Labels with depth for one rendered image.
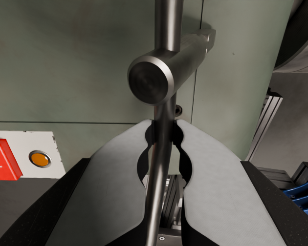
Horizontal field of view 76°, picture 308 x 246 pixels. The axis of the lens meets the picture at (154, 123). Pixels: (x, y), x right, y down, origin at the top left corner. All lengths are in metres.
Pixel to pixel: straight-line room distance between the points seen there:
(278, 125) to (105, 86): 1.79
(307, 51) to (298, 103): 1.61
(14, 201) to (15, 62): 2.76
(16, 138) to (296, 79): 1.73
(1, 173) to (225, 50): 0.30
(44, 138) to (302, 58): 0.33
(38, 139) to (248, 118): 0.24
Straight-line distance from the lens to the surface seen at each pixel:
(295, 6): 0.31
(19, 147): 0.30
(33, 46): 0.23
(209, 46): 0.17
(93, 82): 0.21
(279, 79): 1.74
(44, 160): 0.29
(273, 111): 1.56
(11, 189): 2.80
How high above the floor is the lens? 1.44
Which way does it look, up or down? 59 degrees down
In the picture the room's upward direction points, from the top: 175 degrees counter-clockwise
